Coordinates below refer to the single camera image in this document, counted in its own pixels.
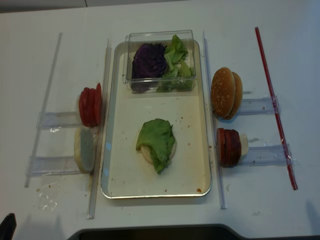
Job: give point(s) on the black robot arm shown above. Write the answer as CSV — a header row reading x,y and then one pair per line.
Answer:
x,y
8,227

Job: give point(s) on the lettuce leaf on bun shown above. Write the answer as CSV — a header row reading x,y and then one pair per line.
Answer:
x,y
158,135

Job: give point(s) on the green lettuce in container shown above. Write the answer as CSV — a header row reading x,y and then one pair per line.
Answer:
x,y
175,56

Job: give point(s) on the front meat patty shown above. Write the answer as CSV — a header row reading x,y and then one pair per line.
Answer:
x,y
220,138

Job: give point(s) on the meat patty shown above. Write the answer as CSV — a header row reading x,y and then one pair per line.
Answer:
x,y
227,147
220,138
236,149

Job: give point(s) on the middle meat patty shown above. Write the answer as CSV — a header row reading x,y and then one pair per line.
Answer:
x,y
227,147

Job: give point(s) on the remaining tomato slices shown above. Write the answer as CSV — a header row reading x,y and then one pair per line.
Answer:
x,y
86,107

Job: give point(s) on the rear meat patty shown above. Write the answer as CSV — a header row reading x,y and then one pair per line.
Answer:
x,y
236,149

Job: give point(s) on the white cheese slice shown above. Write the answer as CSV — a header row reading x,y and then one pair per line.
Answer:
x,y
244,145

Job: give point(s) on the bottom bun on tray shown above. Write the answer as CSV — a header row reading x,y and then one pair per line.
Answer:
x,y
145,151

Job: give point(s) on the purple cabbage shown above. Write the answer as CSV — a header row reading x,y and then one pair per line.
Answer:
x,y
148,62

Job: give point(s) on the clear plastic container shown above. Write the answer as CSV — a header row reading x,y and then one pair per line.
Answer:
x,y
133,42

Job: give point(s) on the metal baking tray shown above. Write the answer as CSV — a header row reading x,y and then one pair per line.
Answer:
x,y
125,172

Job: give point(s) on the front sesame bun top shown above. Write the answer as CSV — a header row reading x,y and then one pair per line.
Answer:
x,y
222,92

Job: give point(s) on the white bun half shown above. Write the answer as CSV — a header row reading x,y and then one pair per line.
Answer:
x,y
84,149

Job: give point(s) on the rear bun top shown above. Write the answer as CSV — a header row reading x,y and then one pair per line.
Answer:
x,y
237,97

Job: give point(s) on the clear holder upper right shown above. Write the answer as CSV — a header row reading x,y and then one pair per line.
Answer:
x,y
259,106

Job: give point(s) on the clear holder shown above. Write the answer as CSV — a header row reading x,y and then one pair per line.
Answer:
x,y
260,156
40,166
259,106
51,120

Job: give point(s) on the clear holder upper left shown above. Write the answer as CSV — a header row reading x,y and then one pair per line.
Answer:
x,y
51,120

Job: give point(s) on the clear holder lower right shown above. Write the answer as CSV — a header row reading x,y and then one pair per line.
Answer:
x,y
260,156

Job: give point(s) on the clear holder lower left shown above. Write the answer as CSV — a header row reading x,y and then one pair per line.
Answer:
x,y
40,166

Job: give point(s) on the red plastic strip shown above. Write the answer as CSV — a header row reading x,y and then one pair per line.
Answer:
x,y
283,141

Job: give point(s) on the clear rail right of tray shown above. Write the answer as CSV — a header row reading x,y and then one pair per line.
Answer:
x,y
218,170

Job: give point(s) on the clear rail of tray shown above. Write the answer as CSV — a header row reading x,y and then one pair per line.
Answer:
x,y
100,134
218,170

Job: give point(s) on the clear rail left of tray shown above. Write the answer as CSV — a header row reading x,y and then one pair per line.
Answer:
x,y
100,134

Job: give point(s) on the clear rail far left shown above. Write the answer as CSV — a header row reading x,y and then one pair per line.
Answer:
x,y
42,113

